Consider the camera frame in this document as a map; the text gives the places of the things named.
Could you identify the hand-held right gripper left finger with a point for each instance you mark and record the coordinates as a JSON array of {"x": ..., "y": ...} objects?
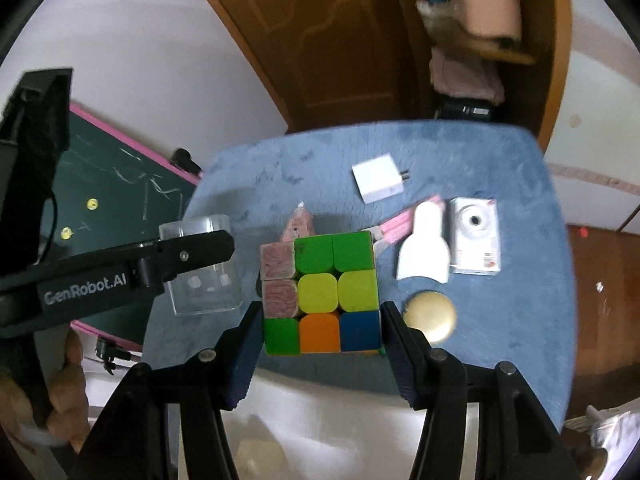
[{"x": 244, "y": 360}]

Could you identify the gold round lid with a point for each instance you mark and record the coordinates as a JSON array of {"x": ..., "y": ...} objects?
[{"x": 430, "y": 317}]

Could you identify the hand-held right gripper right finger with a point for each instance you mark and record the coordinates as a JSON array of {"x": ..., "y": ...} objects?
[{"x": 401, "y": 360}]

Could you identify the white toy camera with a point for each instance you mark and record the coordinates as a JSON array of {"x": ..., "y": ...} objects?
[{"x": 475, "y": 240}]

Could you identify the white charger plug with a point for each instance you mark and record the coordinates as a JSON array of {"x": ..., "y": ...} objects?
[{"x": 376, "y": 180}]

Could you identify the white cloth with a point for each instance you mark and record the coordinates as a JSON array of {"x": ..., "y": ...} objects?
[{"x": 612, "y": 422}]

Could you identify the pink cardboard box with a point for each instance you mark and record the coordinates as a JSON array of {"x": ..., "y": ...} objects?
[{"x": 492, "y": 12}]

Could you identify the multicolour magic cube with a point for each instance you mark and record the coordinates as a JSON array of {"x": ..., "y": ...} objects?
[{"x": 320, "y": 290}]

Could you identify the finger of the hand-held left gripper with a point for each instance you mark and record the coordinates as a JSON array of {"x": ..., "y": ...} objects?
[{"x": 190, "y": 255}]

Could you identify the white plastic bin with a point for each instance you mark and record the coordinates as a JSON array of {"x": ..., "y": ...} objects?
[{"x": 320, "y": 425}]

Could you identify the pink folded towel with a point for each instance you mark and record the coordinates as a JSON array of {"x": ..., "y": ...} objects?
[{"x": 465, "y": 77}]

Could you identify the pink blister packet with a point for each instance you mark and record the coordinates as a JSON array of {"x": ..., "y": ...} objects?
[{"x": 298, "y": 225}]

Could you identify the green chalkboard with pink frame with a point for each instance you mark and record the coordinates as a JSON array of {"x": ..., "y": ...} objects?
[{"x": 110, "y": 185}]

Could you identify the clear plastic box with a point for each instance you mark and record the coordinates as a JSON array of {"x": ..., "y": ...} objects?
[{"x": 210, "y": 295}]

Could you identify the blue fleece mat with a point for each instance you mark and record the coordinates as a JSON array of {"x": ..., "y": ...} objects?
[{"x": 500, "y": 170}]

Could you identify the person's left hand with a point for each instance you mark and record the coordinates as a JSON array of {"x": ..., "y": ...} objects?
[{"x": 70, "y": 395}]

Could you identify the brown glossy ball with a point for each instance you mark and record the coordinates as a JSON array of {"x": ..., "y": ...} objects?
[{"x": 594, "y": 462}]

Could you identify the brown wooden door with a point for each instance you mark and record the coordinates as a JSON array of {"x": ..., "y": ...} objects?
[{"x": 325, "y": 50}]

